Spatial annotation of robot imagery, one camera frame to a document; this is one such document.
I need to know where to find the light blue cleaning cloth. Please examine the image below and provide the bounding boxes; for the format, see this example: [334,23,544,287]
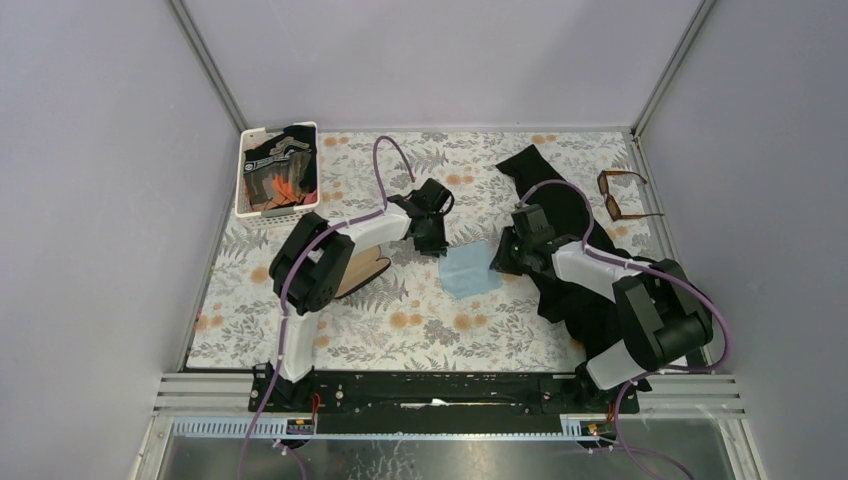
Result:
[438,242,502,299]

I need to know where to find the black glasses case tan lining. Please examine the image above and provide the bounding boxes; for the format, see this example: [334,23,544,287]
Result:
[335,246,391,299]

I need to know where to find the brown tortoiseshell sunglasses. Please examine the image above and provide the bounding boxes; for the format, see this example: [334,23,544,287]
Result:
[596,169,665,223]

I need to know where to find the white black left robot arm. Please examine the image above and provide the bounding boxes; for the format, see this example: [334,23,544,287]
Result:
[269,179,455,411]

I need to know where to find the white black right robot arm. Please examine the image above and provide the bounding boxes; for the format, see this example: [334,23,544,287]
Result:
[490,204,714,412]

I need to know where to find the floral patterned table mat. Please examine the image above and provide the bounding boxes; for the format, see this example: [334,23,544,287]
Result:
[185,131,663,372]

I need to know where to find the black cloth garment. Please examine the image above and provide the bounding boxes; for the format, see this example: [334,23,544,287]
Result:
[495,144,714,362]

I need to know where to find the black orange clothes in basket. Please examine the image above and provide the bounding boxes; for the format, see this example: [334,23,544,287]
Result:
[241,122,319,212]

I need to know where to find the white perforated plastic basket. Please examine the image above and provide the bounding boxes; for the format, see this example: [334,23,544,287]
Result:
[233,121,321,229]

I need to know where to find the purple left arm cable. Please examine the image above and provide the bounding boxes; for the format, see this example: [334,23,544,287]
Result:
[235,135,417,480]

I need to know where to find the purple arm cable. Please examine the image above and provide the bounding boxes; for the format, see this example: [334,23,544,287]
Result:
[235,135,417,480]
[516,178,733,374]

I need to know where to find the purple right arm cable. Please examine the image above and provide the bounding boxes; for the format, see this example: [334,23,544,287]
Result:
[516,178,733,374]

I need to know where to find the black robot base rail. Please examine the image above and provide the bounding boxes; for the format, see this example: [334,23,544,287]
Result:
[247,364,619,435]

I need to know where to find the grey slotted cable duct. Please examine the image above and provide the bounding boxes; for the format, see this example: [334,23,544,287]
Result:
[173,413,614,441]

